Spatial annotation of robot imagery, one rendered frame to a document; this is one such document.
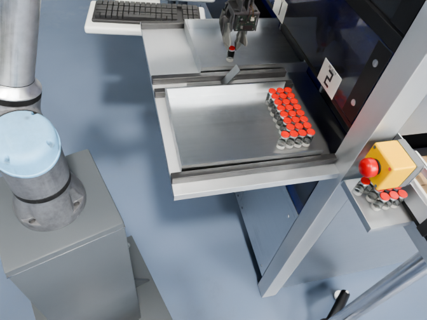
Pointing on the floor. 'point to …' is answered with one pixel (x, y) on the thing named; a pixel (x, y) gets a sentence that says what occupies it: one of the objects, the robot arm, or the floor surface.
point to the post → (357, 149)
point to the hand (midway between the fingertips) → (231, 44)
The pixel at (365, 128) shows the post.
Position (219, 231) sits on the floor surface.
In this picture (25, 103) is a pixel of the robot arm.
